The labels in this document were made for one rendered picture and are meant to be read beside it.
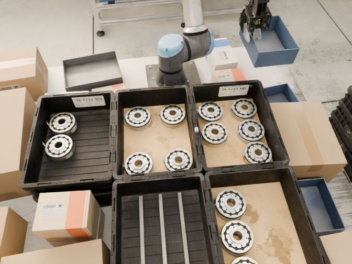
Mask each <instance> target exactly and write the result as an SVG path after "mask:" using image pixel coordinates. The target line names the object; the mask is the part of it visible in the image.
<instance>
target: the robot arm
mask: <svg viewBox="0 0 352 264"><path fill-rule="evenodd" d="M269 1H270V0H249V3H248V4H245V6H244V7H243V8H242V9H243V11H242V13H240V18H239V25H240V28H241V30H242V33H243V35H244V38H245V40H246V41H247V42H248V43H249V42H250V36H249V35H250V32H249V30H250V29H252V33H251V35H252V37H253V39H254V40H255V39H256V38H258V39H259V40H261V32H260V30H263V29H266V27H268V29H269V27H270V22H271V17H272V14H271V12H270V10H269V8H268V6H267V3H268V2H269ZM182 5H183V12H184V21H185V28H184V29H183V36H181V35H180V34H167V35H165V36H163V37H162V38H161V39H160V40H159V42H158V50H157V51H158V70H157V73H156V76H155V80H156V84H157V86H174V85H184V84H185V81H186V76H185V73H184V70H183V63H185V62H188V61H191V60H195V59H198V58H203V57H205V56H207V55H209V54H211V53H212V51H213V49H214V36H213V33H212V32H211V31H210V30H209V29H208V27H207V25H205V24H204V17H203V6H202V0H182ZM269 17H270V20H269ZM268 20H269V23H268Z"/></svg>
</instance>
